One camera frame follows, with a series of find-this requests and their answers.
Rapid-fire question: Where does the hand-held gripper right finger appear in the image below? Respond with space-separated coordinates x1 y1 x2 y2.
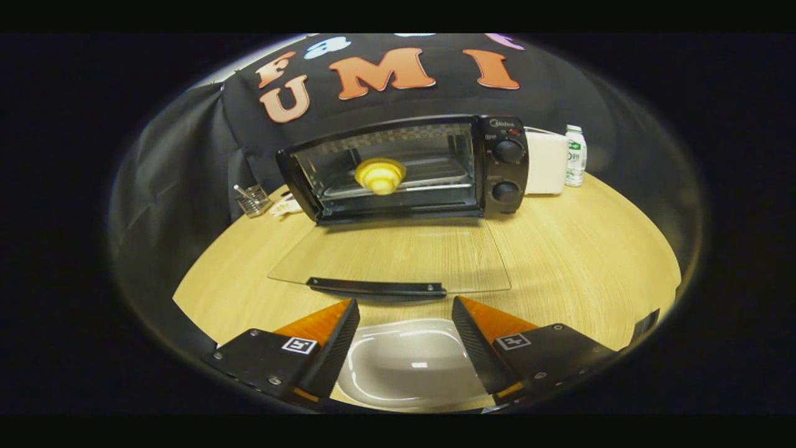
451 296 618 399

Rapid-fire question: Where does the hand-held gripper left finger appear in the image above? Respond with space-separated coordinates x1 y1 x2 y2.
208 297 361 402

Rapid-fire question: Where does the black toaster oven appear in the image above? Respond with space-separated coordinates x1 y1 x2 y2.
267 114 530 298

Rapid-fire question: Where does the yellow croissant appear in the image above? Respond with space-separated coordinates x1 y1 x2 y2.
354 157 407 196

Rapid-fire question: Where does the white oval plate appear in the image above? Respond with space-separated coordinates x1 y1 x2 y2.
336 319 492 411

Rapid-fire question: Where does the small white sauce dish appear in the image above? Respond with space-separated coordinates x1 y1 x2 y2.
271 193 304 217

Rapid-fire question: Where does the dark chair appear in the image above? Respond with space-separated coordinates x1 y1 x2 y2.
631 308 661 340

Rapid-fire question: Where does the white box appliance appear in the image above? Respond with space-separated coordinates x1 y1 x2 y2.
524 128 570 195

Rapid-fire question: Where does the small white drink bottle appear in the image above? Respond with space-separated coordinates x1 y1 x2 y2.
565 124 588 187

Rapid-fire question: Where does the black backdrop cloth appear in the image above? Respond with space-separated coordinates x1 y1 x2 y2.
109 34 703 343

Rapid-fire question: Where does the wire mesh utensil holder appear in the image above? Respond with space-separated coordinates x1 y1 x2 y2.
234 184 272 217

